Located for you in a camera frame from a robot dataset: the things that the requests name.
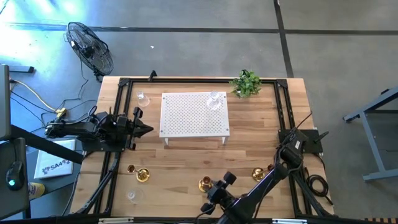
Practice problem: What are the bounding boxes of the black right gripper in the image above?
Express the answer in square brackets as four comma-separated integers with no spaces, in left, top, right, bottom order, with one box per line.
[200,171,238,214]

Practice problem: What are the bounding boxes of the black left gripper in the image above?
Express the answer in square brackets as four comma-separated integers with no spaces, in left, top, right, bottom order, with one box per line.
[117,106,154,151]

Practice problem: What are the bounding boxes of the tall gold candlestick holder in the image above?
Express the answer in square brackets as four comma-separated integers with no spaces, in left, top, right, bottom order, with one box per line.
[126,164,151,183]
[251,164,274,183]
[198,175,215,193]

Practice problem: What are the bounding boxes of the clear glass candle holder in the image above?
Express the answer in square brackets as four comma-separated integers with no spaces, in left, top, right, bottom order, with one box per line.
[206,90,223,111]
[136,90,151,108]
[126,187,145,205]

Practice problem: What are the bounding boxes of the white perforated metal shelf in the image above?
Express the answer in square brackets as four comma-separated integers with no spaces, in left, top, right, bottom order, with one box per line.
[159,91,231,146]

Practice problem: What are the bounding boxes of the black floor fan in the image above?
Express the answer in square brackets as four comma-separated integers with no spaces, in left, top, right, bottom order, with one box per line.
[64,21,115,82]

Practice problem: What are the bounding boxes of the black desk beam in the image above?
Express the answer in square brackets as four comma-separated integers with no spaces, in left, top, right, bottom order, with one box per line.
[11,124,85,165]

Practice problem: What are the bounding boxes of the white printed box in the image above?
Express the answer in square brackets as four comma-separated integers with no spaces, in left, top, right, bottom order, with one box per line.
[33,139,76,180]

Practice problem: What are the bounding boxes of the green potted plant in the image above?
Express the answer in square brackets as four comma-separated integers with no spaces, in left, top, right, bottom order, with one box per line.
[229,68,262,100]

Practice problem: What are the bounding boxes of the grey metal foot bar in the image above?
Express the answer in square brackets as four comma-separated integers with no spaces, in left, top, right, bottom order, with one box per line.
[8,65,35,74]

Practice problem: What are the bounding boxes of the black computer mouse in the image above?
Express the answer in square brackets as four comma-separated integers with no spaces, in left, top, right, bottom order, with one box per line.
[5,161,25,191]

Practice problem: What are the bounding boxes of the dark grey panel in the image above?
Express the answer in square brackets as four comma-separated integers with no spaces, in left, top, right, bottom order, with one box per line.
[0,63,12,141]

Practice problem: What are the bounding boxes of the dark desk top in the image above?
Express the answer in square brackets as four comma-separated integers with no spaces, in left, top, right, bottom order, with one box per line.
[0,138,31,220]

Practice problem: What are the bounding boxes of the grey metal table base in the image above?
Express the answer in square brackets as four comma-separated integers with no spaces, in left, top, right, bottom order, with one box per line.
[343,86,398,183]

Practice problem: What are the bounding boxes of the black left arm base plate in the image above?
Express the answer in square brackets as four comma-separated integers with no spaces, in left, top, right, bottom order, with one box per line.
[81,136,127,153]

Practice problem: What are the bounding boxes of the silver aluminium rail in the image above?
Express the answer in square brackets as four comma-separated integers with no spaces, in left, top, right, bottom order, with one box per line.
[271,218,308,224]
[98,217,135,224]

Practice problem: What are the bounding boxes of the black aluminium table frame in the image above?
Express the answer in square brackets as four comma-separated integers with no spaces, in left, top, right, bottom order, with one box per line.
[74,77,335,218]

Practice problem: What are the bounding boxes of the yellow extension cord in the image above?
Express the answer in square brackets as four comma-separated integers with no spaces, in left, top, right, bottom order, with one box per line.
[11,79,68,119]

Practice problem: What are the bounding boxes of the coiled black cable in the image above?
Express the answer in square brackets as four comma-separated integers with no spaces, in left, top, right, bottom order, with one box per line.
[305,167,334,206]

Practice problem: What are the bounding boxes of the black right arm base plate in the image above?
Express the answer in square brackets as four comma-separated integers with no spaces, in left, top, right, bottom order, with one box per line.
[277,128,324,156]

